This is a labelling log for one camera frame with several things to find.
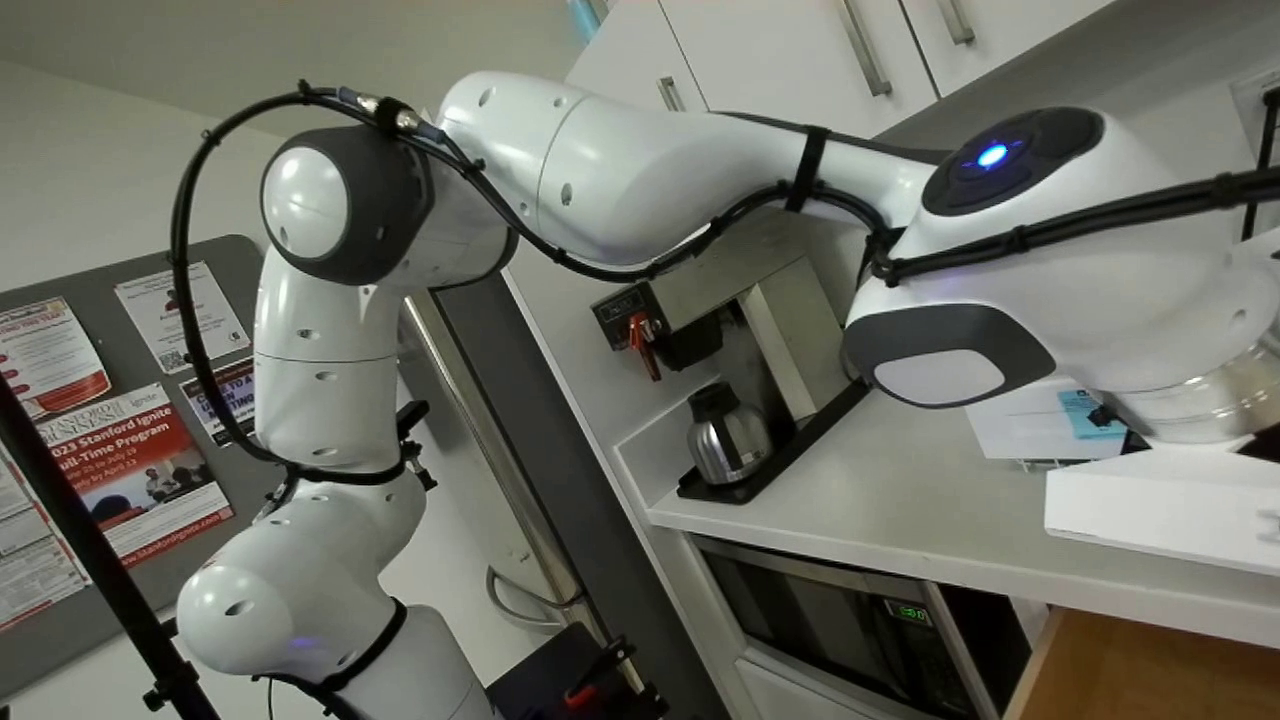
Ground white tall side panel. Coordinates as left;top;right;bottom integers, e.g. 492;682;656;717
497;237;758;720

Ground stainless steel coffee carafe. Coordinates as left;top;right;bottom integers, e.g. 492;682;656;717
684;380;777;486

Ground black coffee maker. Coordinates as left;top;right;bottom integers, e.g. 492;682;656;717
593;252;875;508

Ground white upper cabinet door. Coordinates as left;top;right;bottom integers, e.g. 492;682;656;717
895;0;1114;100
656;0;942;145
566;0;711;123

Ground black built-in microwave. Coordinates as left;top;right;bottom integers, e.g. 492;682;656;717
694;533;1005;720

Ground black perforated table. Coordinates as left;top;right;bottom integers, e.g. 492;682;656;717
485;624;671;720

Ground teal item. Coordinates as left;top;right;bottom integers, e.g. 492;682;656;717
556;0;611;39

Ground white tray blue label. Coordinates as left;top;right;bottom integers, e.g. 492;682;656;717
966;376;1138;467

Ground dark photo poster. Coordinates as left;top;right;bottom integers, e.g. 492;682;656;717
177;349;260;452

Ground white poster with portrait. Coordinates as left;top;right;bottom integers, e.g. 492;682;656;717
114;260;256;380

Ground large red white poster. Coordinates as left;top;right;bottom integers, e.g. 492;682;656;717
37;380;242;571

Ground black tripod pole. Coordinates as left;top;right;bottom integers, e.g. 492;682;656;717
0;376;226;720

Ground red banner poster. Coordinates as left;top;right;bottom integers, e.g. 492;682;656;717
0;293;116;425

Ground grey notice board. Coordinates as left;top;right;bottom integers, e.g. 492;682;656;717
0;232;336;704

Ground white red text poster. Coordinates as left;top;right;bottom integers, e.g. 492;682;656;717
0;435;93;641

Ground grey floor cable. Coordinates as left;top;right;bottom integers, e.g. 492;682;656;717
480;565;593;631

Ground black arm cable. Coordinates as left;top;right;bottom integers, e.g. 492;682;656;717
167;76;1280;486

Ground white wall outlet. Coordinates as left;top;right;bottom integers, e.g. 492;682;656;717
1224;62;1280;171

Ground black outlet cable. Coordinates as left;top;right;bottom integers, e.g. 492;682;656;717
1233;83;1280;245

